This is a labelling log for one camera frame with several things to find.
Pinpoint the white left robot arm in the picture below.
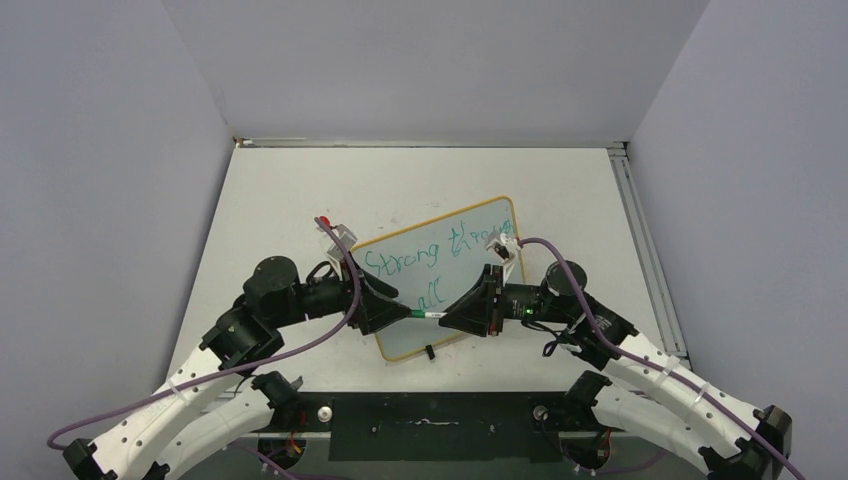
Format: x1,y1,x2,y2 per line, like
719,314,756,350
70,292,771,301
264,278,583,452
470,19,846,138
62,256,411,479

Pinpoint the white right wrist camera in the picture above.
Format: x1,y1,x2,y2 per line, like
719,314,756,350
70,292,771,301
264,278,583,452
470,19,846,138
485,232,521,284

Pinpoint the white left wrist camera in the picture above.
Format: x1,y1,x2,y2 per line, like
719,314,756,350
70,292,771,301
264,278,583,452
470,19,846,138
314,216,359,281

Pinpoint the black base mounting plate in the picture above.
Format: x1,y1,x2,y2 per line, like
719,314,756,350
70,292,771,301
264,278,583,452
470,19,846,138
258,392,614,463

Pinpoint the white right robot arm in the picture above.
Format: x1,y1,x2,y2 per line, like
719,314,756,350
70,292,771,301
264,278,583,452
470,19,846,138
439,261,792,479

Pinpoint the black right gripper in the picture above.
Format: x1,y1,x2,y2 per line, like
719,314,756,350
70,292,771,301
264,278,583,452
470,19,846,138
439,263,571,336

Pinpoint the aluminium rail right side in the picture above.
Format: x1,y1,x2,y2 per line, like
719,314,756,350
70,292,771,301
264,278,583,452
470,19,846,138
607,143,689,360

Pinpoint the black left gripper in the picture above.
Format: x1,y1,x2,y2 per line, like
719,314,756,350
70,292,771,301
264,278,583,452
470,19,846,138
271,249,410,332

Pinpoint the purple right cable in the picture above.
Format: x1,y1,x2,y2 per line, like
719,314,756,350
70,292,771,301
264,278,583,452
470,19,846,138
515,237,806,480

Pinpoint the yellow framed whiteboard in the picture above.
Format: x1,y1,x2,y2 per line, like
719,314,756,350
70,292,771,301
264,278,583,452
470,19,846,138
352,196,519,362

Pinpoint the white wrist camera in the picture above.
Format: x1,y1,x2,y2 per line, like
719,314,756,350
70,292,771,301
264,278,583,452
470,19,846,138
314,216,359,281
485,232,521,284

